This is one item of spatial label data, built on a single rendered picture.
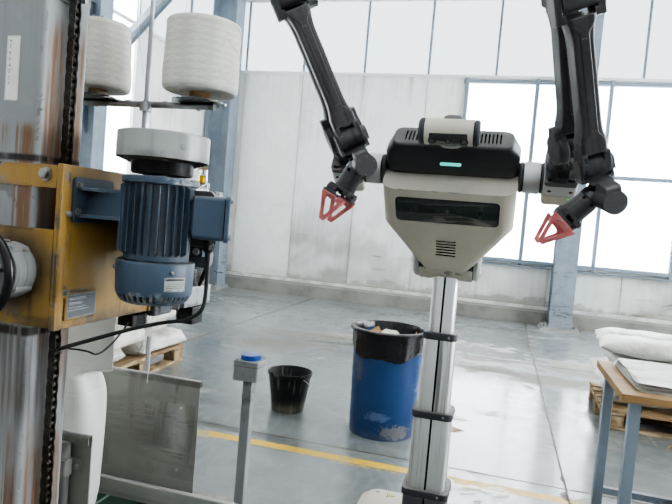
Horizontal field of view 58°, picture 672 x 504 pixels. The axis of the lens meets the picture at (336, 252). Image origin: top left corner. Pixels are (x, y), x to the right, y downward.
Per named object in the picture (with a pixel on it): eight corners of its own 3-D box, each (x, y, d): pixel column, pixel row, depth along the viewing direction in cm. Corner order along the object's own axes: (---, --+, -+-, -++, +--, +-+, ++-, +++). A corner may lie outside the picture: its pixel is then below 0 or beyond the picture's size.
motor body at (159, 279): (205, 302, 128) (214, 183, 127) (166, 311, 114) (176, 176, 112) (141, 294, 132) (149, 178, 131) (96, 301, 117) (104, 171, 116)
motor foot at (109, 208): (147, 227, 125) (150, 184, 125) (112, 226, 114) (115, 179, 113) (108, 223, 128) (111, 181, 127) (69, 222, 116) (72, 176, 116)
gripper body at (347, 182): (326, 186, 160) (341, 162, 159) (335, 190, 170) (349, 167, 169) (346, 199, 159) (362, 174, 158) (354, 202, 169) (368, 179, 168)
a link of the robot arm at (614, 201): (607, 149, 146) (572, 160, 146) (631, 158, 135) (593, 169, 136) (614, 196, 150) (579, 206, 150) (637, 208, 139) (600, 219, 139)
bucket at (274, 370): (315, 406, 417) (318, 369, 415) (301, 419, 388) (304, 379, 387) (274, 399, 424) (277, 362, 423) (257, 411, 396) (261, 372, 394)
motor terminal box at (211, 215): (229, 252, 130) (233, 198, 129) (229, 256, 119) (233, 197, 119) (189, 249, 128) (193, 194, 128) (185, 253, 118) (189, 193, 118)
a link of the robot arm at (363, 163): (362, 123, 163) (332, 136, 163) (369, 123, 152) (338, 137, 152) (378, 165, 166) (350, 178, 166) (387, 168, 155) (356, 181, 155)
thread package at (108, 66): (143, 100, 147) (148, 29, 146) (106, 86, 133) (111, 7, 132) (90, 98, 150) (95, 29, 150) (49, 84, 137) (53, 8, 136)
